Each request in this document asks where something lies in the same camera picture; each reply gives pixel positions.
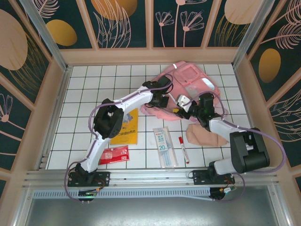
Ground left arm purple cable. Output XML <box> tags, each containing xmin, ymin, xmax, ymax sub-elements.
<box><xmin>63</xmin><ymin>74</ymin><xmax>174</xmax><ymax>203</ymax></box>

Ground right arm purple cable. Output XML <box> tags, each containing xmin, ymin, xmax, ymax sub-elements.
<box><xmin>191</xmin><ymin>93</ymin><xmax>287</xmax><ymax>203</ymax></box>

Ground grey slotted cable duct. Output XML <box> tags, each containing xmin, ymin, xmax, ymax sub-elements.
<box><xmin>32</xmin><ymin>187</ymin><xmax>212</xmax><ymax>201</ymax></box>

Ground wall panel orange circle leaves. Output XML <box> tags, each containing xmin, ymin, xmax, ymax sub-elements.
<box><xmin>79</xmin><ymin>0</ymin><xmax>151</xmax><ymax>50</ymax></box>

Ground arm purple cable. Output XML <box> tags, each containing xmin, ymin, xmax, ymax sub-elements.
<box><xmin>63</xmin><ymin>74</ymin><xmax>174</xmax><ymax>203</ymax></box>
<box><xmin>191</xmin><ymin>93</ymin><xmax>287</xmax><ymax>203</ymax></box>

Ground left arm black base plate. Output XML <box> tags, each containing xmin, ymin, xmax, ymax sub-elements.
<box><xmin>67</xmin><ymin>171</ymin><xmax>111</xmax><ymax>188</ymax></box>

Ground wall panel single flower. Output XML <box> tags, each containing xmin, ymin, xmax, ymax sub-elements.
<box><xmin>0</xmin><ymin>73</ymin><xmax>36</xmax><ymax>171</ymax></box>

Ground pink student backpack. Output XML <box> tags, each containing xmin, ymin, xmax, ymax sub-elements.
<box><xmin>140</xmin><ymin>60</ymin><xmax>229</xmax><ymax>123</ymax></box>

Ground wall panel oval and fern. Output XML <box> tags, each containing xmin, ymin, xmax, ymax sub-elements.
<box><xmin>246</xmin><ymin>0</ymin><xmax>301</xmax><ymax>102</ymax></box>

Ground aluminium corner post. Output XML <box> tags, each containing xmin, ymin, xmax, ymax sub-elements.
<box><xmin>20</xmin><ymin>0</ymin><xmax>69</xmax><ymax>71</ymax></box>
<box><xmin>231</xmin><ymin>0</ymin><xmax>276</xmax><ymax>69</ymax></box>

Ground red tissue packet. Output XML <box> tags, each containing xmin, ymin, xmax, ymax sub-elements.
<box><xmin>98</xmin><ymin>145</ymin><xmax>130</xmax><ymax>165</ymax></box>

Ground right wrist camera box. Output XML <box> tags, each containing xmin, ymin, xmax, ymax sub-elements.
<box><xmin>176</xmin><ymin>94</ymin><xmax>197</xmax><ymax>113</ymax></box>

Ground yellow book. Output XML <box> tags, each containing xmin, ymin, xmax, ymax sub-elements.
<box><xmin>110</xmin><ymin>107</ymin><xmax>139</xmax><ymax>146</ymax></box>

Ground clear ruler pack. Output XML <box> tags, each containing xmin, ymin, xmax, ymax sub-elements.
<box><xmin>152</xmin><ymin>126</ymin><xmax>177</xmax><ymax>169</ymax></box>

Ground wall panel with yellow oval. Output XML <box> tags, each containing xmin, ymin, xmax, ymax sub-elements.
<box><xmin>30</xmin><ymin>0</ymin><xmax>98</xmax><ymax>50</ymax></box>

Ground wall panel pink flowers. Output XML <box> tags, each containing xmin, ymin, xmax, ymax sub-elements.
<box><xmin>150</xmin><ymin>0</ymin><xmax>214</xmax><ymax>49</ymax></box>

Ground wall panel fern leaves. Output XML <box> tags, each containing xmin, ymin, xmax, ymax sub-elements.
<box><xmin>267</xmin><ymin>87</ymin><xmax>301</xmax><ymax>169</ymax></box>

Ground aluminium side rail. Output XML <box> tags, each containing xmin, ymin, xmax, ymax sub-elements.
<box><xmin>232</xmin><ymin>65</ymin><xmax>266</xmax><ymax>168</ymax></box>
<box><xmin>35</xmin><ymin>67</ymin><xmax>72</xmax><ymax>170</ymax></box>

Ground red white marker pen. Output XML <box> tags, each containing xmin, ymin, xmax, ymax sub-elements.
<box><xmin>178</xmin><ymin>136</ymin><xmax>190</xmax><ymax>165</ymax></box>

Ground aluminium mounting rail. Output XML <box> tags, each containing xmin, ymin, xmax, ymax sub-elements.
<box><xmin>23</xmin><ymin>166</ymin><xmax>279</xmax><ymax>189</ymax></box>

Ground beige cloth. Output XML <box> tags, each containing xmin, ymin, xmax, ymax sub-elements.
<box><xmin>185</xmin><ymin>123</ymin><xmax>230</xmax><ymax>146</ymax></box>

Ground wall panel large beige circle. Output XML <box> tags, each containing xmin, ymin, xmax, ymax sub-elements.
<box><xmin>0</xmin><ymin>0</ymin><xmax>52</xmax><ymax>106</ymax></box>

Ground wall panel beige circle feathers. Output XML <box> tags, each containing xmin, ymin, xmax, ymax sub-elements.
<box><xmin>206</xmin><ymin>0</ymin><xmax>264</xmax><ymax>48</ymax></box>

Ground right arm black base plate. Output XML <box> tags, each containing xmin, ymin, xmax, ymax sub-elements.
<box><xmin>192</xmin><ymin>169</ymin><xmax>236</xmax><ymax>186</ymax></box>

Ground grey metal sheet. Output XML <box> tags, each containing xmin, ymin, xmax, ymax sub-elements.
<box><xmin>23</xmin><ymin>197</ymin><xmax>285</xmax><ymax>226</ymax></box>

